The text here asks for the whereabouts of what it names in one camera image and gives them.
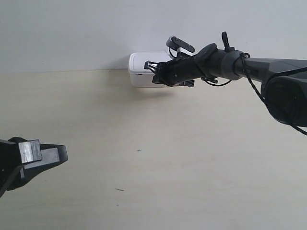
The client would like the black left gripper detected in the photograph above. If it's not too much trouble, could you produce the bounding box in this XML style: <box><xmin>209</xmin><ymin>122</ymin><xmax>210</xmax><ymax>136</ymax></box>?
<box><xmin>144</xmin><ymin>57</ymin><xmax>201</xmax><ymax>87</ymax></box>

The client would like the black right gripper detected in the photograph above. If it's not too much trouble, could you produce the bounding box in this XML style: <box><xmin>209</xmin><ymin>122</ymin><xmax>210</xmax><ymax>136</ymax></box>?
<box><xmin>0</xmin><ymin>137</ymin><xmax>68</xmax><ymax>197</ymax></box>

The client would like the white plastic lidded container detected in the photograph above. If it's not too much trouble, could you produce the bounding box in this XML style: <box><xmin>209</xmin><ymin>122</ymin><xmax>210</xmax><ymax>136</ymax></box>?
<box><xmin>128</xmin><ymin>51</ymin><xmax>171</xmax><ymax>88</ymax></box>

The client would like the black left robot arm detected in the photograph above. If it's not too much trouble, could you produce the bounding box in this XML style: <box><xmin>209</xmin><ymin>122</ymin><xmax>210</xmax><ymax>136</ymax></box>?
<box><xmin>144</xmin><ymin>32</ymin><xmax>307</xmax><ymax>127</ymax></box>

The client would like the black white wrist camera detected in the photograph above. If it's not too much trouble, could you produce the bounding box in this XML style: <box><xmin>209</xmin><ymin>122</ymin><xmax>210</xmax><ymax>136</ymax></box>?
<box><xmin>166</xmin><ymin>36</ymin><xmax>195</xmax><ymax>58</ymax></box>

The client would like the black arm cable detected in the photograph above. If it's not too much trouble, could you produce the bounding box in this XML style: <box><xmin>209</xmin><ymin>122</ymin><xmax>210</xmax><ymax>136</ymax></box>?
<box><xmin>201</xmin><ymin>53</ymin><xmax>307</xmax><ymax>137</ymax></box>

